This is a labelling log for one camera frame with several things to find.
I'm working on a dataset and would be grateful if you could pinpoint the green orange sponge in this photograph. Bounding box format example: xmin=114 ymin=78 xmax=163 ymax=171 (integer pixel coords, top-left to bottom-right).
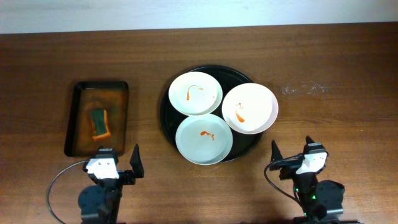
xmin=89 ymin=109 xmax=111 ymax=141

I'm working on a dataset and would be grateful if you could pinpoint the pink plate with sauce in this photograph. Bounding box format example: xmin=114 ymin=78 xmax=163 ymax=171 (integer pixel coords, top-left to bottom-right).
xmin=221 ymin=83 xmax=279 ymax=134

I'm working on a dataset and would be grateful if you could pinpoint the grey plate with sauce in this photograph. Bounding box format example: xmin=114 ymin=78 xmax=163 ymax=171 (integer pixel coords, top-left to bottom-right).
xmin=175 ymin=114 xmax=233 ymax=166

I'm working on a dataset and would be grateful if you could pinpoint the cream plate with sauce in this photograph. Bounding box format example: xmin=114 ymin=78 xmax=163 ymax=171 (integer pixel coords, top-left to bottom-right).
xmin=168 ymin=72 xmax=223 ymax=116

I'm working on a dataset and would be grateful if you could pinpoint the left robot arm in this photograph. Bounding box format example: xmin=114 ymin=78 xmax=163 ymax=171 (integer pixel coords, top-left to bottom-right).
xmin=78 ymin=144 xmax=144 ymax=224

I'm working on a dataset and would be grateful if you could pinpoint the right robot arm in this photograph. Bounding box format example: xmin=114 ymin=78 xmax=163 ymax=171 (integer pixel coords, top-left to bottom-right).
xmin=264 ymin=136 xmax=345 ymax=223

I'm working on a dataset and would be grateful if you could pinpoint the round black tray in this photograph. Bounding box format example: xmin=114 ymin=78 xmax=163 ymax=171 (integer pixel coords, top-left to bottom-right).
xmin=160 ymin=65 xmax=262 ymax=162

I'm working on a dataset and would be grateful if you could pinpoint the rectangular black tray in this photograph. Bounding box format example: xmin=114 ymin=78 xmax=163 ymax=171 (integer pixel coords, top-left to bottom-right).
xmin=64 ymin=81 xmax=129 ymax=157

